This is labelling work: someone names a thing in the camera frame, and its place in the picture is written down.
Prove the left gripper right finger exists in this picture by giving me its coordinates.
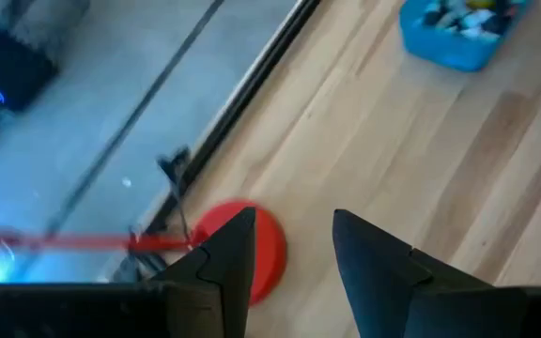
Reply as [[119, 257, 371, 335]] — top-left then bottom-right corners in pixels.
[[332, 208, 530, 338]]

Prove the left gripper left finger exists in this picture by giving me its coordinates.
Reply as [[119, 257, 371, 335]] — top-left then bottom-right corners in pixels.
[[150, 206, 257, 338]]

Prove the blue plastic bin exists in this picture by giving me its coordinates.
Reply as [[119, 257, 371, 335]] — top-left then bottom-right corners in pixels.
[[399, 0, 533, 73]]

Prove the red desk lamp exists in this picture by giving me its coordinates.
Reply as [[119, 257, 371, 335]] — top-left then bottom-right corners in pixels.
[[0, 200, 288, 307]]

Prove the black floor object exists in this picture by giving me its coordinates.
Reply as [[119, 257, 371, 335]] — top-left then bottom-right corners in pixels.
[[0, 25, 60, 113]]

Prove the grey floor object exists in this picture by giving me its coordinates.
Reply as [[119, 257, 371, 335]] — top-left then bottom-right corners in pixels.
[[0, 0, 91, 57]]

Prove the black cable hook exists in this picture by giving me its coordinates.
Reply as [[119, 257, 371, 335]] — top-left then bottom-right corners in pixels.
[[157, 147, 192, 189]]

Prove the black aluminium table frame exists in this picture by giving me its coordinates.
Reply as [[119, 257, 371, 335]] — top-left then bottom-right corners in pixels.
[[143, 0, 323, 236]]

